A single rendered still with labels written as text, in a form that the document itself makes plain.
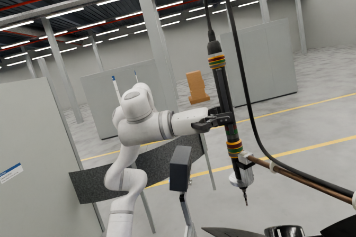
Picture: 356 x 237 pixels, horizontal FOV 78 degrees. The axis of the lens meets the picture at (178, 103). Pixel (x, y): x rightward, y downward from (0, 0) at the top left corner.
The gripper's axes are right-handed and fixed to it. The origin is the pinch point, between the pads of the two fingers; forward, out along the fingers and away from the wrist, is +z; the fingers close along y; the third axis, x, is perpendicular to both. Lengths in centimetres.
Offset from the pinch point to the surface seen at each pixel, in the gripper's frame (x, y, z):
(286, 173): -11.2, 14.2, 9.6
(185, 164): -43, -58, -30
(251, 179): -19.0, 2.6, 2.8
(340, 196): -11.2, 22.8, 15.6
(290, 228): -39.3, -0.9, 11.2
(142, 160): -79, -151, -101
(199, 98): -149, -803, -97
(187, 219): -76, -52, -36
